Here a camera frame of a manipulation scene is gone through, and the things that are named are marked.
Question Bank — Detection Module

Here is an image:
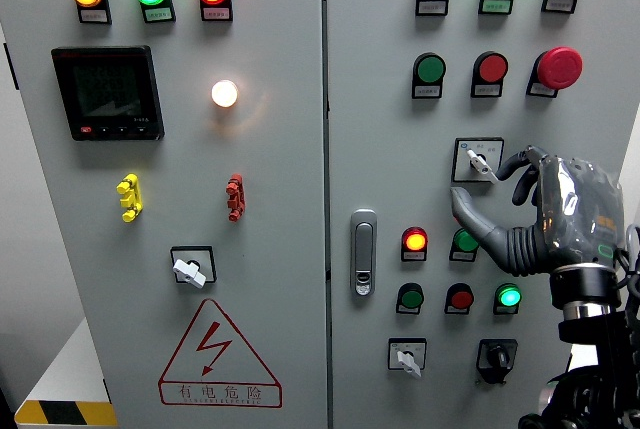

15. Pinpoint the grey cabinet door with display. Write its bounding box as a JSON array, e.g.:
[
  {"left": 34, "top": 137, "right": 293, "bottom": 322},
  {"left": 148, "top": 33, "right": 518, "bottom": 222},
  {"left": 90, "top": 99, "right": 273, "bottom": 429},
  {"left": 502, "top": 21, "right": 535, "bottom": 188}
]
[{"left": 0, "top": 0, "right": 329, "bottom": 429}]

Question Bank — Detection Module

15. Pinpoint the black yellow striped tape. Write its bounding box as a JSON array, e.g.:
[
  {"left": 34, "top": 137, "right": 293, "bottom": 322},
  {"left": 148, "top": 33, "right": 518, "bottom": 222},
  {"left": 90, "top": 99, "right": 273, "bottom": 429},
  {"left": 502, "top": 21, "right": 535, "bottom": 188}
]
[{"left": 13, "top": 400, "right": 119, "bottom": 428}]

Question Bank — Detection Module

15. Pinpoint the small red push button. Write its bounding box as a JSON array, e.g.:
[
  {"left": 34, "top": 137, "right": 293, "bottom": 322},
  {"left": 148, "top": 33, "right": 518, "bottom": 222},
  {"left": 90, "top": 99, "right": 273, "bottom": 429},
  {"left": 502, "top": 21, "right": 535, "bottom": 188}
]
[{"left": 443, "top": 282, "right": 475, "bottom": 316}]

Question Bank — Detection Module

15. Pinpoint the small green lamp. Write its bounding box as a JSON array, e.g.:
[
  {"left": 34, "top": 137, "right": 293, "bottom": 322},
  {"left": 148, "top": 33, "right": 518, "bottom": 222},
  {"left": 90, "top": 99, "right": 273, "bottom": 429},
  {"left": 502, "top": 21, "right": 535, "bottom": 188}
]
[{"left": 448, "top": 227, "right": 480, "bottom": 264}]

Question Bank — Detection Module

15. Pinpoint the small lit red lamp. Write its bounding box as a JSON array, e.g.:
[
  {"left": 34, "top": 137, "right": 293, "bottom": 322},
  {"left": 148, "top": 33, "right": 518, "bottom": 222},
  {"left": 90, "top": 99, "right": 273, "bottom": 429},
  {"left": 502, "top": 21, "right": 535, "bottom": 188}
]
[{"left": 400, "top": 226, "right": 429, "bottom": 264}]

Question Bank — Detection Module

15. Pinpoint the large red stop button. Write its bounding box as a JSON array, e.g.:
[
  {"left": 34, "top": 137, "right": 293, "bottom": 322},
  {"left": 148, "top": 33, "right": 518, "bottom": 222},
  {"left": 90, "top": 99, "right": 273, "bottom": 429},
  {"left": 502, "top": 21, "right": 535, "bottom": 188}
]
[{"left": 525, "top": 45, "right": 584, "bottom": 99}]

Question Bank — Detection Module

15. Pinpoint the small yellow handle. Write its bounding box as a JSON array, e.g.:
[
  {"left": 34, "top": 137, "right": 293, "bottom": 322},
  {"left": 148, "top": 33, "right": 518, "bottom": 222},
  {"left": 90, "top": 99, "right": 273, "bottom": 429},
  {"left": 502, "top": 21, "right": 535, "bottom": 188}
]
[{"left": 115, "top": 172, "right": 145, "bottom": 224}]

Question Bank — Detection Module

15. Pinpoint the black cabinet hinge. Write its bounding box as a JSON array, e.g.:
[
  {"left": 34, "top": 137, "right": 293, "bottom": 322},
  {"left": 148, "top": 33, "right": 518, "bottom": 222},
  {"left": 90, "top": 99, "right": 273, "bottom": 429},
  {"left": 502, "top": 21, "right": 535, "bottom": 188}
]
[{"left": 2, "top": 42, "right": 20, "bottom": 91}]

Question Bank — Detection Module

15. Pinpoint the red warning triangle sticker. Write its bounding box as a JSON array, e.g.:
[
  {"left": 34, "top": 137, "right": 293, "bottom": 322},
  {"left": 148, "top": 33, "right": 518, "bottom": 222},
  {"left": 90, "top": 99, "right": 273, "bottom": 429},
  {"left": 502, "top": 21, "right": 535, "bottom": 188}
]
[{"left": 157, "top": 297, "right": 284, "bottom": 409}]

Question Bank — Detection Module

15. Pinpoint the black-handled turn switch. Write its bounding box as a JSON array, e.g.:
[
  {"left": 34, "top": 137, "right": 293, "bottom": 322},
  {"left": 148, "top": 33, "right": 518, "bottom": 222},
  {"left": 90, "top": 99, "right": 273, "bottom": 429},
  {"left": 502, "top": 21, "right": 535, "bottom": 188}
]
[{"left": 474, "top": 338, "right": 519, "bottom": 388}]

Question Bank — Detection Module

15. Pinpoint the small red handle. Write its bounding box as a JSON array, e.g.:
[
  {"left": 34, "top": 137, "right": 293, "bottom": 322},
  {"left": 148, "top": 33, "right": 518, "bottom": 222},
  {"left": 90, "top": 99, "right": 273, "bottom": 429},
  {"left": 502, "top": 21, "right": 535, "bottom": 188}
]
[{"left": 224, "top": 173, "right": 246, "bottom": 223}]

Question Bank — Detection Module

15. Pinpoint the grey cabinet door with lock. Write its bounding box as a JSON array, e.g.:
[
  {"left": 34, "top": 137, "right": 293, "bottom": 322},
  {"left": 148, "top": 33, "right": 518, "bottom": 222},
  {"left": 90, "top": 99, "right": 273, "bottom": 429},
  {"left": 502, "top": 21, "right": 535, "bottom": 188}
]
[{"left": 324, "top": 0, "right": 640, "bottom": 429}]

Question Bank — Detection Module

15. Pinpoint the black display meter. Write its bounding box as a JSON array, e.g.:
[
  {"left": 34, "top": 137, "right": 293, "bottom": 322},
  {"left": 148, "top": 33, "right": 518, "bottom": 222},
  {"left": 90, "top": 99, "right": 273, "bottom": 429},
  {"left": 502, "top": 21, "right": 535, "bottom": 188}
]
[{"left": 50, "top": 45, "right": 166, "bottom": 143}]

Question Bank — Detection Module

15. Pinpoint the small lit green push button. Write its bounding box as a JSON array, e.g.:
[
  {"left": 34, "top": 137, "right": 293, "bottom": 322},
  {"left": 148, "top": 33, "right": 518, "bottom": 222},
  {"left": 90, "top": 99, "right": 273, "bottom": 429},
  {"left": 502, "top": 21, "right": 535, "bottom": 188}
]
[{"left": 492, "top": 282, "right": 523, "bottom": 316}]

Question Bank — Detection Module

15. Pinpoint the small white-handled turn switch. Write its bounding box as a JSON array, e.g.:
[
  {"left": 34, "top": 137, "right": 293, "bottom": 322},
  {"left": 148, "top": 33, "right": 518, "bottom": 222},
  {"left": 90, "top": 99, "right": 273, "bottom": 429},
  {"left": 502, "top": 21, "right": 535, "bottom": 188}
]
[{"left": 387, "top": 338, "right": 428, "bottom": 380}]

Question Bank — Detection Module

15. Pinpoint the white round lamp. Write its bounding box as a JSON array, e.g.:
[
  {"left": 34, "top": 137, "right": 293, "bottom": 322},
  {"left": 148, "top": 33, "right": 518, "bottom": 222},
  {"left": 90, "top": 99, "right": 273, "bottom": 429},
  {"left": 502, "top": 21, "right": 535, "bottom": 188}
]
[{"left": 209, "top": 78, "right": 240, "bottom": 109}]

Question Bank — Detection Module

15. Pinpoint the silver door lock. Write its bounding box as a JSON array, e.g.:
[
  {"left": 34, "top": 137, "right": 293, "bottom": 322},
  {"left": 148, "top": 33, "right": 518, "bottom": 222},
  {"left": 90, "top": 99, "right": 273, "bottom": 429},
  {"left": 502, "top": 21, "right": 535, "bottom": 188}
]
[{"left": 349, "top": 208, "right": 378, "bottom": 298}]

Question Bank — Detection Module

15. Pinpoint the grey turn switch white handle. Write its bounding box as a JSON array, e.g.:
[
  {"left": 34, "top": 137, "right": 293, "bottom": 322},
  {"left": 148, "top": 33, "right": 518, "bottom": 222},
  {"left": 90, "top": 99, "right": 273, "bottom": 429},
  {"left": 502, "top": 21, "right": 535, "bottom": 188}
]
[{"left": 451, "top": 136, "right": 505, "bottom": 185}]

